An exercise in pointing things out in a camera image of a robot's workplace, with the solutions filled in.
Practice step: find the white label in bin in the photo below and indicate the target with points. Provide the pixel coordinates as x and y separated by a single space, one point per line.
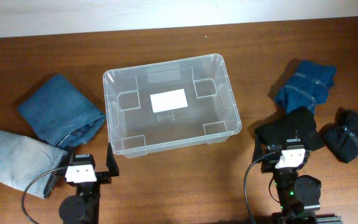
169 100

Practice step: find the light blue jeans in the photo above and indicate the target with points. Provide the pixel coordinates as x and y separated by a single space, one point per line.
22 159

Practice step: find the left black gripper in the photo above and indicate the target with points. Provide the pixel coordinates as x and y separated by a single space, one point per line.
106 176

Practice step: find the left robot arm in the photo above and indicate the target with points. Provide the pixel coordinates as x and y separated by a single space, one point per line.
83 206

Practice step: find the dark blue jeans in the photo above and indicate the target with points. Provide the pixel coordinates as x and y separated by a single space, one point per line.
61 115

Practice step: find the black cloth bundle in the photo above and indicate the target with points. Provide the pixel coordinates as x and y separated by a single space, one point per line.
299 123

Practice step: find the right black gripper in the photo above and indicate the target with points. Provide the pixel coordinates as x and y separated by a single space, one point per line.
268 163

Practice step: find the blue taped cloth bundle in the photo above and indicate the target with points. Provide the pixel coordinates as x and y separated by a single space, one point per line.
307 87

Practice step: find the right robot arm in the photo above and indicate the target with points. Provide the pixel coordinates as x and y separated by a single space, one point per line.
298 195

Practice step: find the dark navy taped cloth bundle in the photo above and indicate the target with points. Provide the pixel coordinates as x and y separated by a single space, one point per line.
342 139

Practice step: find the clear plastic storage bin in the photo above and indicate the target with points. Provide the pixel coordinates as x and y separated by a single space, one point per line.
135 130

